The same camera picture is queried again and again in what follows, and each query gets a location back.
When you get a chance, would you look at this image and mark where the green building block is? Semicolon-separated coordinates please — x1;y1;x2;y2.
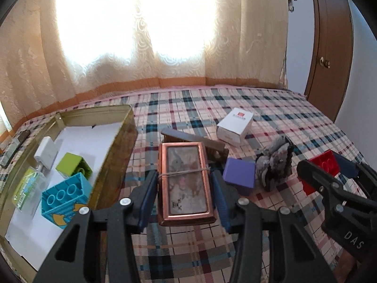
55;152;93;186

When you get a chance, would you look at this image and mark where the black hair claw clip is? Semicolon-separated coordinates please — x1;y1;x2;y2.
256;136;293;192

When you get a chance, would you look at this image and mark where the clear plastic case green label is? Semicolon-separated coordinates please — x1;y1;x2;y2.
12;166;48;211

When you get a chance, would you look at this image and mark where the beige patterned curtain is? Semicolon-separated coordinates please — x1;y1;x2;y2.
0;0;291;130

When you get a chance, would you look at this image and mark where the white paper sheet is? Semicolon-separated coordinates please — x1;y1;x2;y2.
4;124;123;272

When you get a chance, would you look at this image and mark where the blue building block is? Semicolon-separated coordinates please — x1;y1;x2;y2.
41;173;92;230

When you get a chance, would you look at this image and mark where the brown wooden block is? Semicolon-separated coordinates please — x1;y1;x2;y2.
160;128;229;162

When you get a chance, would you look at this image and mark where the brown wooden door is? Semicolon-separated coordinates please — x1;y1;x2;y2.
303;0;354;123

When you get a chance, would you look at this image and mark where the gold metal tin tray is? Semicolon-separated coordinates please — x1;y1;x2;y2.
0;104;138;275

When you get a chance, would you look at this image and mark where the plaid bedsheet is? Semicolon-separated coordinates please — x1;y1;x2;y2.
0;84;377;283

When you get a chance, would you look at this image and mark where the white cardboard box red label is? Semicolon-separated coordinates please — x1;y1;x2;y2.
216;109;254;146

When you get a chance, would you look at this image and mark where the person's right hand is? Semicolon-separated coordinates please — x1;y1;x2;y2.
331;254;366;283

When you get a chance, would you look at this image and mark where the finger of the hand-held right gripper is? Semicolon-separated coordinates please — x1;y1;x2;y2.
296;160;367;261
334;153;377;210

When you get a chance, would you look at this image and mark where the copper framed box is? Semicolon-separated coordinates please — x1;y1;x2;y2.
157;142;218;227

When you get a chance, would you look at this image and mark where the purple box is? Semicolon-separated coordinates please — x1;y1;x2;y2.
223;157;256;196

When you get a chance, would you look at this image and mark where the black smartphone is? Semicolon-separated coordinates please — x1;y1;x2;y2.
0;130;31;168

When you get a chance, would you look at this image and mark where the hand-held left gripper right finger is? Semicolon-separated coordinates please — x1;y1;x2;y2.
210;170;333;283

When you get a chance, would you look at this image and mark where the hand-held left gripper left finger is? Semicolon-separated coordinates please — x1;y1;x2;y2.
34;169;160;283

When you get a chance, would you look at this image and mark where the red building block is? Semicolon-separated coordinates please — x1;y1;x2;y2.
300;150;342;196

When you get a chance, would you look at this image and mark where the white power adapter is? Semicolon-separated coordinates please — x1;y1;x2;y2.
33;136;58;171

